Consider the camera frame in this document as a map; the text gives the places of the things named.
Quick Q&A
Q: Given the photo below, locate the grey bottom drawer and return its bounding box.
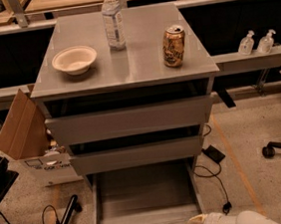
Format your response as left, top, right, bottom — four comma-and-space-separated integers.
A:
92, 159, 204, 224

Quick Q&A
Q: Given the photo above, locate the grey drawer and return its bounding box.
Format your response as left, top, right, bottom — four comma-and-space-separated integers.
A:
46, 95, 212, 145
92, 159, 204, 224
70, 136, 203, 175

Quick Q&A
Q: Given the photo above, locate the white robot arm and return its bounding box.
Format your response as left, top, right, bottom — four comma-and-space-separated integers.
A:
186, 211, 279, 224

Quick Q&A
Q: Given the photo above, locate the grey top drawer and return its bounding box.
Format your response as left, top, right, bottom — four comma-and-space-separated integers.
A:
46, 95, 212, 145

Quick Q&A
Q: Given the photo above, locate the grey middle drawer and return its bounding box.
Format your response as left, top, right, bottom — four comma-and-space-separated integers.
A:
70, 136, 203, 175

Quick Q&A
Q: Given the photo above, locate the grey drawer cabinet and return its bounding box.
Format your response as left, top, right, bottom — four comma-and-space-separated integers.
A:
22, 0, 230, 183

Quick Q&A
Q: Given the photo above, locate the black power adapter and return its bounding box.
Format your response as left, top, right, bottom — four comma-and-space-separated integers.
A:
202, 145, 225, 164

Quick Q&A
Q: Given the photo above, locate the black office chair base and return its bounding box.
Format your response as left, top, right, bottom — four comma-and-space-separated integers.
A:
262, 141, 281, 158

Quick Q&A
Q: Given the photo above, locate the left hand sanitizer bottle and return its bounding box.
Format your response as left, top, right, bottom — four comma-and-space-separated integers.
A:
238, 30, 254, 55

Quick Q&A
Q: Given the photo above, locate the hand sanitizer bottle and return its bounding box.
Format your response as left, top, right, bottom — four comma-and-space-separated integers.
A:
257, 29, 275, 54
238, 30, 254, 55

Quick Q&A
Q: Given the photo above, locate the gold soda can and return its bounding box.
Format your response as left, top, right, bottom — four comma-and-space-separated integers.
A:
162, 24, 185, 68

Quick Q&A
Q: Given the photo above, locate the cardboard box with flaps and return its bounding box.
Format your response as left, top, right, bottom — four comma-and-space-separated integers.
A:
0, 90, 83, 186

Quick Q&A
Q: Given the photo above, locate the right hand sanitizer bottle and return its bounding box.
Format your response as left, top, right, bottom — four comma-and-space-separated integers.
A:
257, 29, 275, 54

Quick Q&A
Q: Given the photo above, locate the white paper bowl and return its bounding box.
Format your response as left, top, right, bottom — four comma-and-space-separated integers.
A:
52, 46, 98, 76

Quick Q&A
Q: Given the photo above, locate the clear plastic water bottle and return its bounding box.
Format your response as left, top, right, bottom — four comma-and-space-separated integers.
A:
101, 0, 126, 50

